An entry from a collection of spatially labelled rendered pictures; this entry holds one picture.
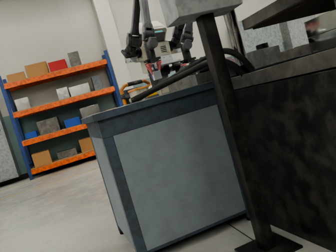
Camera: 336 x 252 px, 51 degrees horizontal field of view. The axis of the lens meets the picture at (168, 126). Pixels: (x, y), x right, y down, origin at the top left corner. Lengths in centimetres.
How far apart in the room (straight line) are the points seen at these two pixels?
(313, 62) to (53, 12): 701
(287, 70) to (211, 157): 69
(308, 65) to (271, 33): 717
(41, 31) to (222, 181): 644
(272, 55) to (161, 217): 124
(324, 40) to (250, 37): 633
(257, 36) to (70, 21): 403
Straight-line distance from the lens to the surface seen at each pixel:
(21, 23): 798
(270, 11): 165
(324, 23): 196
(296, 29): 917
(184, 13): 148
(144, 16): 240
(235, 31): 183
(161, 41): 287
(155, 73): 229
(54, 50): 781
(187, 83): 215
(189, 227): 193
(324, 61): 131
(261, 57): 233
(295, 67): 142
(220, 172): 195
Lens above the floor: 78
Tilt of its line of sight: 4 degrees down
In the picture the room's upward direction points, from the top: 16 degrees counter-clockwise
